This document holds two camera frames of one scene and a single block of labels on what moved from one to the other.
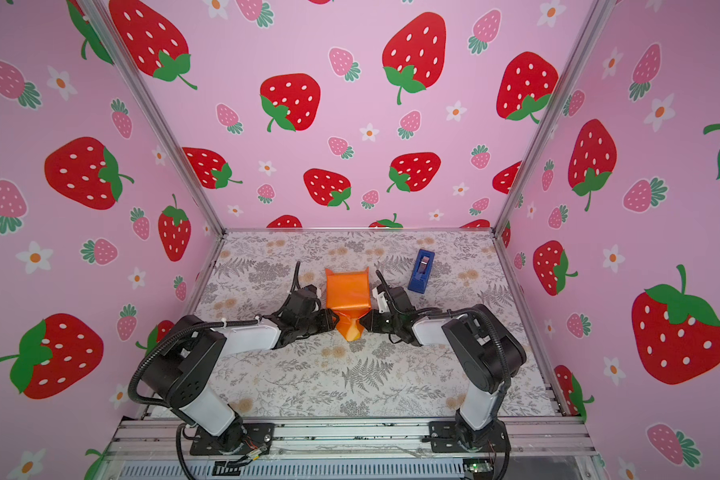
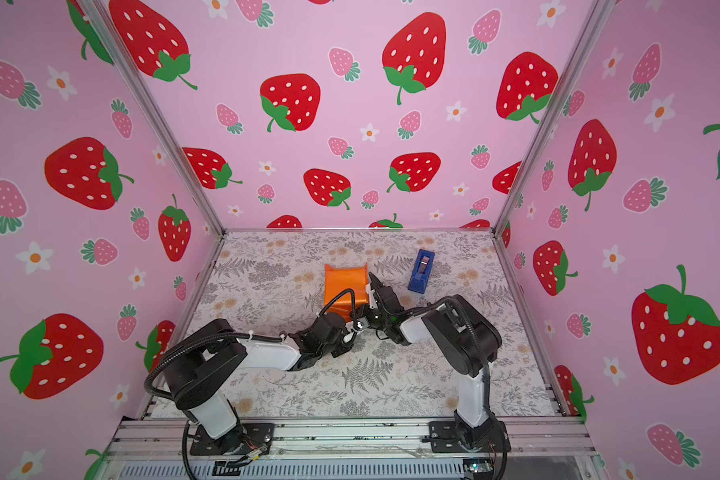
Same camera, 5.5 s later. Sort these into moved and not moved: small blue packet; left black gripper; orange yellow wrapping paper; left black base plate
Moved: left black gripper
Not moved: small blue packet; left black base plate; orange yellow wrapping paper
